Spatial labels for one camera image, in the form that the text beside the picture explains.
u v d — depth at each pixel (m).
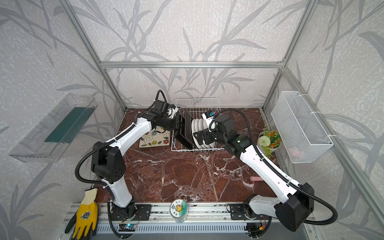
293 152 0.72
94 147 0.49
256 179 0.83
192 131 0.85
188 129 0.85
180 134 0.83
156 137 1.01
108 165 0.48
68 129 0.62
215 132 0.64
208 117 0.63
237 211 0.75
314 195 0.38
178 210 0.68
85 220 0.70
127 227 0.72
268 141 0.82
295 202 0.38
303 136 0.61
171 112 0.76
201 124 0.88
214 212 0.75
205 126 0.87
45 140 0.63
